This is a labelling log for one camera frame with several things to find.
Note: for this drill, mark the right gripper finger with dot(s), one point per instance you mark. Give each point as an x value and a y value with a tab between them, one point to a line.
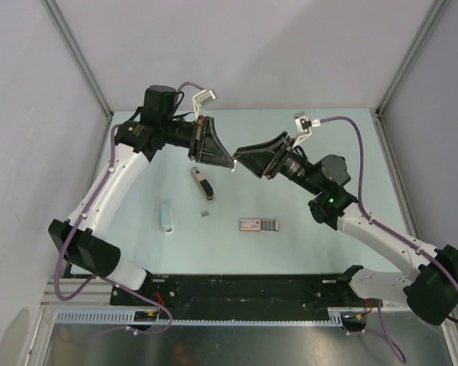
256	162
269	146

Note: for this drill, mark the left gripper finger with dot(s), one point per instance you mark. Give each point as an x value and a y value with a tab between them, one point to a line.
210	140
219	158

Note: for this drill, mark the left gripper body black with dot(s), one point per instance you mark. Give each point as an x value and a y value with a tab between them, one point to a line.
196	138

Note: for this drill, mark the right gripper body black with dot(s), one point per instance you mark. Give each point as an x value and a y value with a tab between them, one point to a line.
286	146

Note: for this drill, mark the beige black stapler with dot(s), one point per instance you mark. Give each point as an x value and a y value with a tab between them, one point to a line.
204	184

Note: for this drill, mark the red staple box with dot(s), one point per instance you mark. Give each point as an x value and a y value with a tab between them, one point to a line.
258	225

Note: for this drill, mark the light blue stapler cover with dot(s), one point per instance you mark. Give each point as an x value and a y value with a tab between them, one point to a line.
166	218

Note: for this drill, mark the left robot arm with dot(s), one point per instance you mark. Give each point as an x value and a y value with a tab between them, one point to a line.
80	239

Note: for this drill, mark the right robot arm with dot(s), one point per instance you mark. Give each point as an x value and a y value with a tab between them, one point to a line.
428	279

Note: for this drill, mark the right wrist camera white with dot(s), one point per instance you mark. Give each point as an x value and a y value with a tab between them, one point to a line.
303	126

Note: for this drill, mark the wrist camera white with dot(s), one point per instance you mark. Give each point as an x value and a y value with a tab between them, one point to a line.
202	99
303	126

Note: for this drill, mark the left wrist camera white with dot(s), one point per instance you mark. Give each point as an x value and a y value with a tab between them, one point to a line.
202	99

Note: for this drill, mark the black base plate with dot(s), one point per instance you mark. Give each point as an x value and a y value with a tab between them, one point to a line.
256	297

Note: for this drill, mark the aluminium rail frame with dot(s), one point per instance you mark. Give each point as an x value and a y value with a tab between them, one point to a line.
96	292

